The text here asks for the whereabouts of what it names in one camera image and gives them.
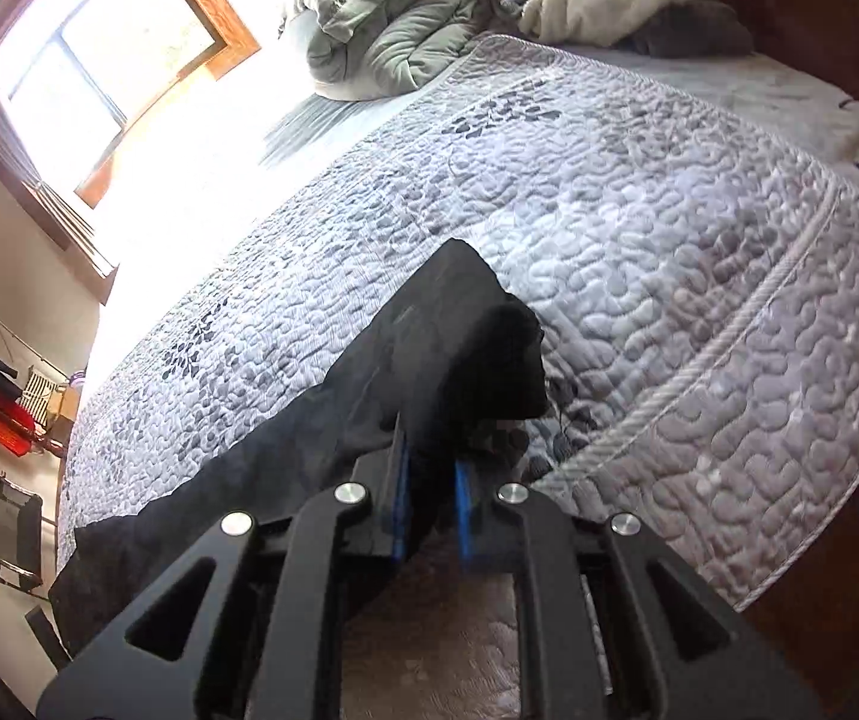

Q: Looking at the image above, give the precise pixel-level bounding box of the white fleece blanket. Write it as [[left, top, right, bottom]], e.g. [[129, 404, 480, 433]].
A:
[[519, 0, 693, 44]]

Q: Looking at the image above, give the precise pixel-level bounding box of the grey quilted bedspread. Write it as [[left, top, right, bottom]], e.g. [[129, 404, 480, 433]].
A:
[[55, 34, 859, 612]]

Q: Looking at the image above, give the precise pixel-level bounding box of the white pole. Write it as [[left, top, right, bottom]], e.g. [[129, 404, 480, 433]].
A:
[[0, 292, 50, 370]]

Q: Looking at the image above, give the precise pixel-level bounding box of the beige textured fabric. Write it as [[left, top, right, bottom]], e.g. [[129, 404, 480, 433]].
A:
[[341, 540, 612, 720]]

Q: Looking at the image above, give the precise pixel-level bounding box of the grey comforter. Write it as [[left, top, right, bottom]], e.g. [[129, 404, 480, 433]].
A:
[[280, 0, 566, 100]]

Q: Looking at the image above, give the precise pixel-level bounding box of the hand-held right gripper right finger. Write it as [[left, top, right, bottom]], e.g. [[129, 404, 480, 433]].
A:
[[453, 461, 824, 720]]

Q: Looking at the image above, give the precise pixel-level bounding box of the white slatted rack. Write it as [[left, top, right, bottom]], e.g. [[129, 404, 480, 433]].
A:
[[20, 367, 65, 422]]

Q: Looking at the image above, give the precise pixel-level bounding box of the red bag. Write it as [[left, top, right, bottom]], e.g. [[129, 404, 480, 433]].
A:
[[0, 397, 37, 460]]

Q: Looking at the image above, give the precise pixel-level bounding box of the dark grey blanket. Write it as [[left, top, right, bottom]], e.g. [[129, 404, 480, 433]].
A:
[[628, 0, 755, 59]]

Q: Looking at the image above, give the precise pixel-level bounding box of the black jacket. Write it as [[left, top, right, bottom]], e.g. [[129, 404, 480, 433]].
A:
[[49, 238, 551, 662]]

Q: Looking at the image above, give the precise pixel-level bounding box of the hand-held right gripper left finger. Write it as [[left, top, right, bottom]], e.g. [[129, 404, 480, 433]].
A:
[[35, 412, 416, 720]]

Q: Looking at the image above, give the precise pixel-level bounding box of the cardboard box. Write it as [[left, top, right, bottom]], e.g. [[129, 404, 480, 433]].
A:
[[46, 388, 77, 430]]

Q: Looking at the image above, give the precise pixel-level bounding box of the wide wooden-framed window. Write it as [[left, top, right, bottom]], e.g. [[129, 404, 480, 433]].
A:
[[0, 0, 262, 211]]

